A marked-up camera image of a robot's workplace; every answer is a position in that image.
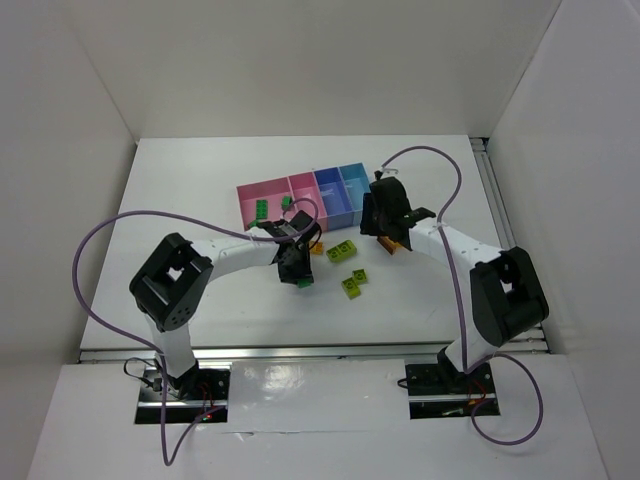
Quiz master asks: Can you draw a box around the yellow lego brick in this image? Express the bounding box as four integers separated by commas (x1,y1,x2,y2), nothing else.
309,242,324,255

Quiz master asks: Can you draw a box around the large lime lego brick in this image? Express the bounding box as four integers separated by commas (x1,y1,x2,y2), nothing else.
326,240,357,263

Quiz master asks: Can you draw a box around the dark green curved lego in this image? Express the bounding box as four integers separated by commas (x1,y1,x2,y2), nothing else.
248,199,269,228

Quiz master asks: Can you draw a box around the lime lego pair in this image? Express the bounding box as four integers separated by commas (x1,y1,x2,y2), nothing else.
341,269,368,300

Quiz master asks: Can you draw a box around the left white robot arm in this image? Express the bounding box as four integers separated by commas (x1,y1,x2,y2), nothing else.
129,211,322,398

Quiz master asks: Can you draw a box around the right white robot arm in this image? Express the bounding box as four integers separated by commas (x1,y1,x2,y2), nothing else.
360,177,549,395

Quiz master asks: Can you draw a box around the dark blue bin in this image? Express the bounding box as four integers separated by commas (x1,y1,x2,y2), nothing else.
314,167,354,231

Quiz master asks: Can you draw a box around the light blue bin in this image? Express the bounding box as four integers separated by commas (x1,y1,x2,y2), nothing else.
339,163,370,226

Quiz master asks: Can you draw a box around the large pink bin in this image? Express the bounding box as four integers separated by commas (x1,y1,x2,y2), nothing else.
236,177,293,230

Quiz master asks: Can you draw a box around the small pink bin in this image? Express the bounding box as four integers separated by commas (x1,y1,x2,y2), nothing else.
288,172,329,236

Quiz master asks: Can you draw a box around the aluminium rail front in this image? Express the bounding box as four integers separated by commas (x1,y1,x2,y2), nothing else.
77,340,549,365

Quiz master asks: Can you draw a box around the aluminium rail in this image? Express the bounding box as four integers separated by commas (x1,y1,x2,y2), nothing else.
77,340,549,365
469,137,550,354

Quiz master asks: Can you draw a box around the aluminium rail right side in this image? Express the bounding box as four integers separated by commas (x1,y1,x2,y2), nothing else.
469,137,550,354

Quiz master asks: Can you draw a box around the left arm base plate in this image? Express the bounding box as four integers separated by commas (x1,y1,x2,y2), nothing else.
123,357,231,425

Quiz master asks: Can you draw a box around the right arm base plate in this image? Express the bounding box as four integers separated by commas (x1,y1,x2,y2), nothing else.
396,364,500,420

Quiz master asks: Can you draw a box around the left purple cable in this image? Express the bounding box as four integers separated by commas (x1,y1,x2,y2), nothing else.
73,198,321,467

